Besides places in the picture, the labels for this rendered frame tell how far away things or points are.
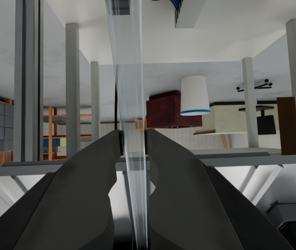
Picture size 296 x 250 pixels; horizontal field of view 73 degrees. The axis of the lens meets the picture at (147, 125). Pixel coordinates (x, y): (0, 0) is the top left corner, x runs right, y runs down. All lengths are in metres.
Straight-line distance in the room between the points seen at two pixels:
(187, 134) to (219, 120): 4.56
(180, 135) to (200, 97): 6.91
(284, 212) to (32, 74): 0.47
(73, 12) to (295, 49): 0.62
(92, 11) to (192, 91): 2.64
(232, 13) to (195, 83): 2.55
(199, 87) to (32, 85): 2.84
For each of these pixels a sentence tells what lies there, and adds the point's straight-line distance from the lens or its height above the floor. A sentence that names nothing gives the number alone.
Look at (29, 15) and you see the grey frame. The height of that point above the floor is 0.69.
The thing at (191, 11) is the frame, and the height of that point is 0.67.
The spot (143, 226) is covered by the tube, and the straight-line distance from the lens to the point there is 0.24.
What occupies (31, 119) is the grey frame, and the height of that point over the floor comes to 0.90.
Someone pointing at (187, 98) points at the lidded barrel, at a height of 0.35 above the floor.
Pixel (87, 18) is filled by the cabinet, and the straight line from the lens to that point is 0.63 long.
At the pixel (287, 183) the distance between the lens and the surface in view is 0.24.
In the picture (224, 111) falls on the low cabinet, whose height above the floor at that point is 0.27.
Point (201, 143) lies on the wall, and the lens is 10.24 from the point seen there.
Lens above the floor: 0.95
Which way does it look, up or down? 4 degrees down
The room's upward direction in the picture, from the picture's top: 178 degrees clockwise
